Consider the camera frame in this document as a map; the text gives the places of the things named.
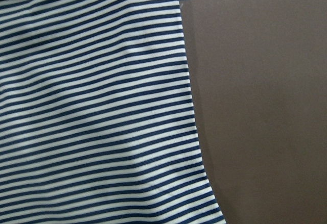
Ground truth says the striped polo shirt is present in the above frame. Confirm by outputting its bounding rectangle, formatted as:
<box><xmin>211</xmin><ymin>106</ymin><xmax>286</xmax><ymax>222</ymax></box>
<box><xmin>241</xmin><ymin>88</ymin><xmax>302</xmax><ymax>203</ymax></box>
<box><xmin>1</xmin><ymin>0</ymin><xmax>225</xmax><ymax>223</ymax></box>

